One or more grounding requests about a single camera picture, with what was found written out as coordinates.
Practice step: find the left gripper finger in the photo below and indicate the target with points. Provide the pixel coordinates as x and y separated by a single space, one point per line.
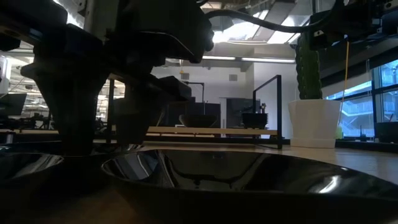
136 118
76 118

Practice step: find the black leaf-shaped plate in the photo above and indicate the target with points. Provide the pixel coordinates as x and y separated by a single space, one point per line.
199 121
248 193

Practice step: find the black bowls rack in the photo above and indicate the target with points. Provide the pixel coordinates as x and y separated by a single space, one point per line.
255 125

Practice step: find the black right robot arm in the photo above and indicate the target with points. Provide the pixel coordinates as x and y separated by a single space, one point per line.
342 21

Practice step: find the black background robot station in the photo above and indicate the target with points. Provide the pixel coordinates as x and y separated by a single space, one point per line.
37 119

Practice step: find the yellow ceiling pendant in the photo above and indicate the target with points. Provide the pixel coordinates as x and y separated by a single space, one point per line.
182 72

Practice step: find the dark computer monitor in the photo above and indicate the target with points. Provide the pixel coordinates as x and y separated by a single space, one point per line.
12 104

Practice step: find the black partition panel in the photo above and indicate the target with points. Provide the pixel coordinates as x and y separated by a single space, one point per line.
205 109

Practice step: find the long ceiling light strip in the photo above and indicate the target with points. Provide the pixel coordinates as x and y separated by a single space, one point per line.
267 60
217 58

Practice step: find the dark cabinet panel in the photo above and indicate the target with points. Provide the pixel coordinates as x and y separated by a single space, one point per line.
237 107

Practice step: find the white hexagonal plant pot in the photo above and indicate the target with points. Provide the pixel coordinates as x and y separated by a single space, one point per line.
314 124

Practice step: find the green cactus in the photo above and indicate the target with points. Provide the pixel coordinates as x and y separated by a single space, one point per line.
308 68

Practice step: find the small yellow-green object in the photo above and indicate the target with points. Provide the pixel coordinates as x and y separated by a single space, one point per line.
339 133

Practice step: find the large glass window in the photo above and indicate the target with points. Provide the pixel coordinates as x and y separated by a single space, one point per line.
357 115

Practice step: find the grey wall vent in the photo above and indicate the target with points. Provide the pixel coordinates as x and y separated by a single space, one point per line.
233 77
185 76

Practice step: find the small silver metal post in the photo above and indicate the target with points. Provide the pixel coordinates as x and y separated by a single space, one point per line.
9 137

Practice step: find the black robot cell frame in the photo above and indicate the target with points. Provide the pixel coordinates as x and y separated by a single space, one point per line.
199 83

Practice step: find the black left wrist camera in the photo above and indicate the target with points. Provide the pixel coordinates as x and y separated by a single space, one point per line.
161 28

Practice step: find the wooden shelf with black frame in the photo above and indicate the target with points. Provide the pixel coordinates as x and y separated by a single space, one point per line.
217 131

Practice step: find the black camera stand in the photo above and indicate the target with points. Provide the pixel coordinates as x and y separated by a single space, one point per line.
263 106

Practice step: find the large rectangular air duct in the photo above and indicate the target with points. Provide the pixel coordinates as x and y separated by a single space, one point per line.
276 18

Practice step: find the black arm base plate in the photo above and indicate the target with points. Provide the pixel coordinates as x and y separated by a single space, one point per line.
387 132

